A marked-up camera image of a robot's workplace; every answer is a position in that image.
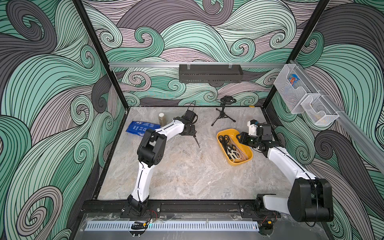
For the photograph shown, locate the small black scissors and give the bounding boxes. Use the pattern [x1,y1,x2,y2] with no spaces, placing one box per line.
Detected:
[193,135,201,148]

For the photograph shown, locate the pink scissors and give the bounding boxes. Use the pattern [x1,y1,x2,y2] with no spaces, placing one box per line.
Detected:
[236,143,249,162]

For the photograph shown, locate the yellow storage box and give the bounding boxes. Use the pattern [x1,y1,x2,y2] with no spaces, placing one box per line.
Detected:
[217,129,253,166]

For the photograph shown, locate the cream kitchen scissors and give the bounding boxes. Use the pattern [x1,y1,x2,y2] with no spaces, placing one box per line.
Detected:
[227,146,239,161]

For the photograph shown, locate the large black scissors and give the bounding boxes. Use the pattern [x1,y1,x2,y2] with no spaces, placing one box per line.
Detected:
[219,135,233,154]

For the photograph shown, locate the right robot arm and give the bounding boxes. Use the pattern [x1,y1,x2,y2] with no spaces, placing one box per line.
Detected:
[236,132,334,223]

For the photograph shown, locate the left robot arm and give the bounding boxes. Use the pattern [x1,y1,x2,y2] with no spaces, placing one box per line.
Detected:
[128,117,196,214]

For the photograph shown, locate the small spice bottle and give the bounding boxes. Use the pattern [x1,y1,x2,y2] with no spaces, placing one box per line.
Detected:
[158,113,167,127]

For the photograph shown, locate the black mini tripod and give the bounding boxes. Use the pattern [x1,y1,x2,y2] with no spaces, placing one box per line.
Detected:
[211,96,237,127]

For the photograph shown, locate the blue snack bag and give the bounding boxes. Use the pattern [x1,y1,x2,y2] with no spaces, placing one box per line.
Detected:
[126,121,161,137]

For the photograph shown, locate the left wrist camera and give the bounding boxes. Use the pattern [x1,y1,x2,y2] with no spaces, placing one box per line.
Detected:
[182,110,198,124]

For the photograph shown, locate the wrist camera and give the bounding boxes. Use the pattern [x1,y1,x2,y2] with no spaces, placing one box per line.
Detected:
[182,110,198,124]
[247,120,272,136]

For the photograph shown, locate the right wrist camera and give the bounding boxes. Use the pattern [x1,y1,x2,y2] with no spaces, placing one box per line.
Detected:
[247,120,272,136]

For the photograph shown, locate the black wall shelf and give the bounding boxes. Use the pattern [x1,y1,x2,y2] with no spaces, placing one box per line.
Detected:
[179,65,244,84]

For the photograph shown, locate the large clear wall bin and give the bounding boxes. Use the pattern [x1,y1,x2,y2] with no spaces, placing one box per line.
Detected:
[274,64,311,114]

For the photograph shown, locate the small clear wall bin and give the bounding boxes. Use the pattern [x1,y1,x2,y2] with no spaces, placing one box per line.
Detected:
[301,94,339,127]

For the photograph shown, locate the aluminium wall rail back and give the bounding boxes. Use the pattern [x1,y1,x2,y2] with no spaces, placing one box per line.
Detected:
[109,62,285,69]

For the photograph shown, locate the aluminium wall rail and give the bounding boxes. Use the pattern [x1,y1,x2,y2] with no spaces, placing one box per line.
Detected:
[290,60,384,174]
[109,62,285,69]

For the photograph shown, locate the aluminium wall rail right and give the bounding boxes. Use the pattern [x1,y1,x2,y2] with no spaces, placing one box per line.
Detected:
[290,60,384,174]

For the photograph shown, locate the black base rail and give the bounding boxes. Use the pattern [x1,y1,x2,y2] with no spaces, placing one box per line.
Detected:
[80,199,283,220]

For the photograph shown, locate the white slotted cable duct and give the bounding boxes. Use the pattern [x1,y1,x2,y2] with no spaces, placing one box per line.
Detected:
[85,221,259,232]

